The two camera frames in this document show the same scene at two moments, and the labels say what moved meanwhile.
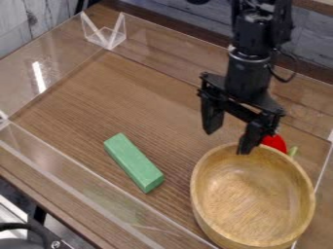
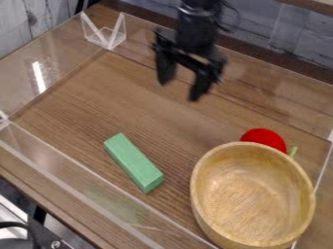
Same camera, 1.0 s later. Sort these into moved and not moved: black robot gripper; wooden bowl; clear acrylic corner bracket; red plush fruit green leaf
Moved: black robot gripper
Not moved: wooden bowl; clear acrylic corner bracket; red plush fruit green leaf
